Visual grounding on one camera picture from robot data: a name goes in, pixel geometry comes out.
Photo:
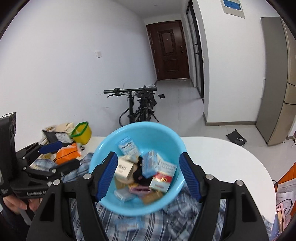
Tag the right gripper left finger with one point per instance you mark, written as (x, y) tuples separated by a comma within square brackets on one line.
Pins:
[(92, 192)]

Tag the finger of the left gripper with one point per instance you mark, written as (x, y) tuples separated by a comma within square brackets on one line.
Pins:
[(55, 172), (35, 150)]

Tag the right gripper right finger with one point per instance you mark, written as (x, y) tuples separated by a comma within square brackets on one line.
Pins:
[(242, 219)]

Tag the blue tissue pack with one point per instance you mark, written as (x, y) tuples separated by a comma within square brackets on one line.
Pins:
[(150, 164)]

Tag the person left hand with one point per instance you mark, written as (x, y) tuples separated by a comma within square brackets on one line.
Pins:
[(15, 204)]

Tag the orange package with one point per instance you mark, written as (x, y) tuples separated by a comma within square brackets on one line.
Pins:
[(67, 154)]

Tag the black snack bag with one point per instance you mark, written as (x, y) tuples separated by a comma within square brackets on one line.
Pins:
[(53, 137)]

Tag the yellow green bucket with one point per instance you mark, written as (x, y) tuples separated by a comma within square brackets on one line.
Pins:
[(82, 133)]

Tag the paper leaflet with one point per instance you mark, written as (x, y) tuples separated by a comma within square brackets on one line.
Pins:
[(285, 200)]

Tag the orange chair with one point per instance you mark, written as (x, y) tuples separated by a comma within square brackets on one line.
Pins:
[(290, 175)]

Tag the cream cardboard box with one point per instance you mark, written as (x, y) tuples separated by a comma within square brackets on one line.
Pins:
[(124, 171)]

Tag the blue plaid shirt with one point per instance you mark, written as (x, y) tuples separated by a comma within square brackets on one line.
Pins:
[(174, 222)]

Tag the blue white Haison box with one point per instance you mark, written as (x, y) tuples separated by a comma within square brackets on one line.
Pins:
[(128, 147)]

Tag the black plush toy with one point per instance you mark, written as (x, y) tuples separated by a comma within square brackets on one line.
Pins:
[(138, 177)]

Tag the pink hair clip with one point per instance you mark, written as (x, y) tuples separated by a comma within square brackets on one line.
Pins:
[(140, 190)]

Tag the black bag on floor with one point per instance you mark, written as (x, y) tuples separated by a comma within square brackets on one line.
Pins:
[(236, 138)]

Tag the red white medicine box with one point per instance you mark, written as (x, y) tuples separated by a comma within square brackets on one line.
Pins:
[(162, 179)]

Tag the black bicycle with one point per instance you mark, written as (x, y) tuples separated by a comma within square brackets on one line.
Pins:
[(141, 103)]

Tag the beige grey refrigerator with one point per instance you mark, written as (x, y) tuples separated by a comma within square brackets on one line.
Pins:
[(277, 111)]

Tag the dark brown door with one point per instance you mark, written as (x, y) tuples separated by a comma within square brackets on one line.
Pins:
[(169, 50)]

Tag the white light switch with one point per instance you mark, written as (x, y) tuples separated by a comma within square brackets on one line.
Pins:
[(98, 54)]

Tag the wall electrical panel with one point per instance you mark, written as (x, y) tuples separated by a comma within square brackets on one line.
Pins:
[(232, 7)]

